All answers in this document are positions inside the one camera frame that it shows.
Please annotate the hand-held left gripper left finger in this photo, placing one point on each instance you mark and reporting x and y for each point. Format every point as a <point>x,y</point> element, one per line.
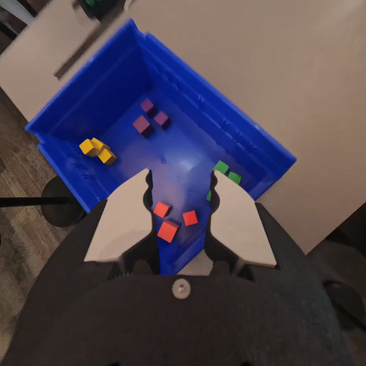
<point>123,226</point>

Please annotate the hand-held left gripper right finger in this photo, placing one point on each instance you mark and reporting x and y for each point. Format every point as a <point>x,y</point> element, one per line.
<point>243,228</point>

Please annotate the red cube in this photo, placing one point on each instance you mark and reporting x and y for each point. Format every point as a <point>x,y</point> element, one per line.
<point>190,218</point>
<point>167,231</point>
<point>162,209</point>

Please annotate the large green cube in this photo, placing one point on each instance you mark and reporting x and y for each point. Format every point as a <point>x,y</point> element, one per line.
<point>209,196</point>

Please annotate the yellow cube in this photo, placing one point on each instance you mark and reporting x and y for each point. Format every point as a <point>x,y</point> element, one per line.
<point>100,143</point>
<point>106,155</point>
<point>86,146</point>

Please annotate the blue plastic bin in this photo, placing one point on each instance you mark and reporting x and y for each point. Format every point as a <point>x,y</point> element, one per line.
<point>177,148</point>

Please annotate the purple cube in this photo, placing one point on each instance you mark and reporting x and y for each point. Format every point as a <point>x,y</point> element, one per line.
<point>142,125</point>
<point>147,106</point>
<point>161,118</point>

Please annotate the black round foot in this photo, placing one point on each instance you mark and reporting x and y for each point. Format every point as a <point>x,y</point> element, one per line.
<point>57,211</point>

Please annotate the black metal bar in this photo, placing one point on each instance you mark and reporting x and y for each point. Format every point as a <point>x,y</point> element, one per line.
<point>28,201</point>

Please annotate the black round device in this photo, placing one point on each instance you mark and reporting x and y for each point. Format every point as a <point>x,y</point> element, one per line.
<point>97,7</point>

